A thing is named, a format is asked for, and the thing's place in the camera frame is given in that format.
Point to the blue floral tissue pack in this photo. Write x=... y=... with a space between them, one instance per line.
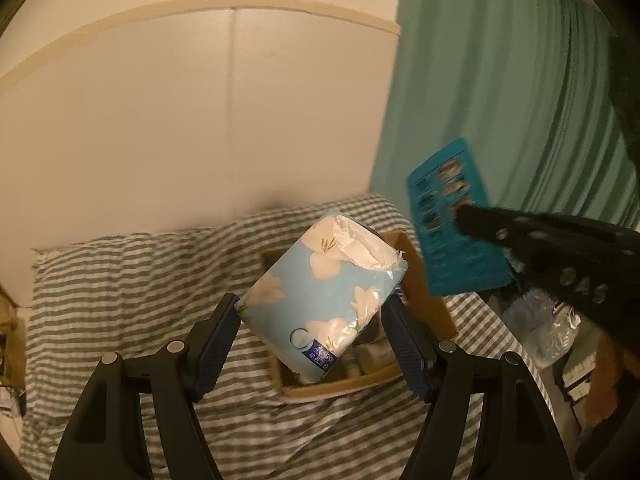
x=310 y=300

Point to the teal curtain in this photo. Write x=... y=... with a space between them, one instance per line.
x=500 y=60

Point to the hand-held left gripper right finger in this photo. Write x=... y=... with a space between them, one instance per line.
x=407 y=355

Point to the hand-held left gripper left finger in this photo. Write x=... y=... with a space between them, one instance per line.
x=215 y=347

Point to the cardboard box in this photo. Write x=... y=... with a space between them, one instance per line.
x=330 y=389

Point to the grey checked blanket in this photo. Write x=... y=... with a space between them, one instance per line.
x=125 y=300

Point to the clear plastic bag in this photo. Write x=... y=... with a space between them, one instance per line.
x=540 y=325

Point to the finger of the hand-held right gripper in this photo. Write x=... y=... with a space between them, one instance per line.
x=495 y=230

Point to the teal printed card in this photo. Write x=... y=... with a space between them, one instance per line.
x=450 y=260

